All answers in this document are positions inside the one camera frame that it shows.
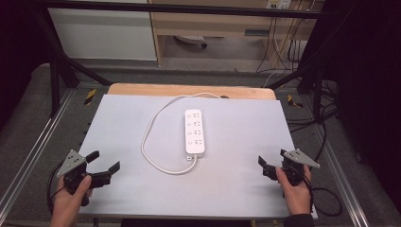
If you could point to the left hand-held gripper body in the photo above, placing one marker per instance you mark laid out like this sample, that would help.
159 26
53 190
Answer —
72 162

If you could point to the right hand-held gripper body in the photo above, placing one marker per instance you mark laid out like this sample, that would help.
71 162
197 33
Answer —
299 157

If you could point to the white power strip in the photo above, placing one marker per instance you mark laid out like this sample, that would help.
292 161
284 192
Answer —
194 132

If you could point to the person's right hand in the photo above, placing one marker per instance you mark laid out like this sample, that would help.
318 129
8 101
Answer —
294 197

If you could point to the person's left hand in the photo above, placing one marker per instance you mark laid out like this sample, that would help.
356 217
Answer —
66 205

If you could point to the white table board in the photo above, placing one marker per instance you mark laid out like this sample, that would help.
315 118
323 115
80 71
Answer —
236 142

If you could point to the wooden table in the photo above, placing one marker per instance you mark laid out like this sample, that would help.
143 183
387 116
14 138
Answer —
189 90

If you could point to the black curtain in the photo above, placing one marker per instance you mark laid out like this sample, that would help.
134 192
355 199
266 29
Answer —
19 47
369 78

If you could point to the white cabinet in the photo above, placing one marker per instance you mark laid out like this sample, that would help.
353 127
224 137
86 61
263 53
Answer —
104 34

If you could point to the wooden desk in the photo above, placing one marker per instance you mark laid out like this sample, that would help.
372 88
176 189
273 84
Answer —
227 26

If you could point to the grey chair base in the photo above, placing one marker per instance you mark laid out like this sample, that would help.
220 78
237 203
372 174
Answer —
192 39

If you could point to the aluminium rail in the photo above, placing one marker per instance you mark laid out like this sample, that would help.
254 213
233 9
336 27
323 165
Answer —
343 186
34 148

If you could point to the white wall socket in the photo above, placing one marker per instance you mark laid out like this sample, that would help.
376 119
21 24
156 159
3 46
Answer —
279 3

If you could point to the black metal frame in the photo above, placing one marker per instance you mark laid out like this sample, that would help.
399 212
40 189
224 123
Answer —
189 8

